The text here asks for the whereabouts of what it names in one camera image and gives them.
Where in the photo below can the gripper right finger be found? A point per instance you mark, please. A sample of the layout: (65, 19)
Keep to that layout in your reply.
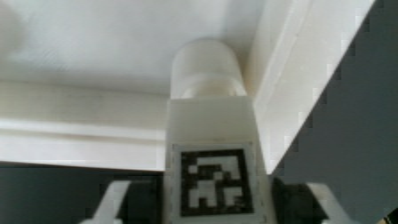
(337, 216)

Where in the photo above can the white table leg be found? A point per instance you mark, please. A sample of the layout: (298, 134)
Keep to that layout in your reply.
(215, 182)

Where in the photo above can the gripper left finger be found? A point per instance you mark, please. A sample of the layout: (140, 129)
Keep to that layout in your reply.
(106, 211)

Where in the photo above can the white square tabletop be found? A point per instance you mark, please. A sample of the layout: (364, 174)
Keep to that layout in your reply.
(85, 58)

